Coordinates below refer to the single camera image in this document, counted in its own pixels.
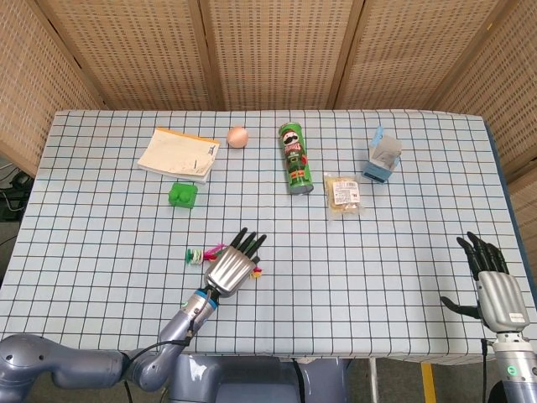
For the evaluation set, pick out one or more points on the light blue open carton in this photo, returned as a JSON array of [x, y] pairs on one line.
[[379, 165]]

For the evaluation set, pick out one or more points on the clear bagged snack pack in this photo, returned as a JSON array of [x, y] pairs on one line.
[[343, 195]]

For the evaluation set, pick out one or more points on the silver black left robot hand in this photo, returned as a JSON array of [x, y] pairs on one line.
[[228, 270]]

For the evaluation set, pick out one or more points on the colourful small toy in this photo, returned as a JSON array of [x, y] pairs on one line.
[[195, 256]]

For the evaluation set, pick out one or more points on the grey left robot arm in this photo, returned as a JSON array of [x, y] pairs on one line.
[[180, 325]]

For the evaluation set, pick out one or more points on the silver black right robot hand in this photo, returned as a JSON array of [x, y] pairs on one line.
[[501, 298]]

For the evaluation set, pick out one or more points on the peach colored ball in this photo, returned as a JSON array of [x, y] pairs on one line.
[[238, 137]]

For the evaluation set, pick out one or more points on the white table leg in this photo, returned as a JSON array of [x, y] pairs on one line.
[[372, 378]]

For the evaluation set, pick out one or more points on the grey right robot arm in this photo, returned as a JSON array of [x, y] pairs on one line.
[[514, 365]]

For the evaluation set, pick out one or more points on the beige paper notebook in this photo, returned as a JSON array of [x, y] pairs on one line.
[[176, 155]]

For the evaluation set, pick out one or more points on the green Pringles can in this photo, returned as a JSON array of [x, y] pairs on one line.
[[295, 159]]

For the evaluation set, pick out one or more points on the green plastic building block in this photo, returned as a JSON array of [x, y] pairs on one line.
[[182, 196]]

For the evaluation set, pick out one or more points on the grey robot torso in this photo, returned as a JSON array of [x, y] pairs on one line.
[[251, 386]]

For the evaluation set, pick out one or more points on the woven wooden folding screen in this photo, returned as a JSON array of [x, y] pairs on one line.
[[272, 50]]

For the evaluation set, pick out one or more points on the blue grid checkered tablecloth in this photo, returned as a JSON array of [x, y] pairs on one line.
[[335, 273]]

